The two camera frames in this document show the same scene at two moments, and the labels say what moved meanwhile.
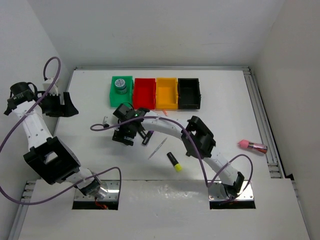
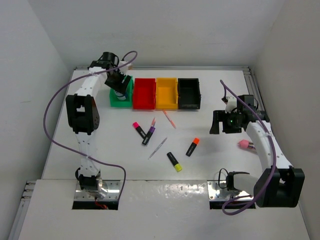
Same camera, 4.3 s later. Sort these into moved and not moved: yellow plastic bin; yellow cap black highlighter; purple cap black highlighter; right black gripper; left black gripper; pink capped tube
Moved: right black gripper; left black gripper
Not moved: pink capped tube; yellow plastic bin; yellow cap black highlighter; purple cap black highlighter
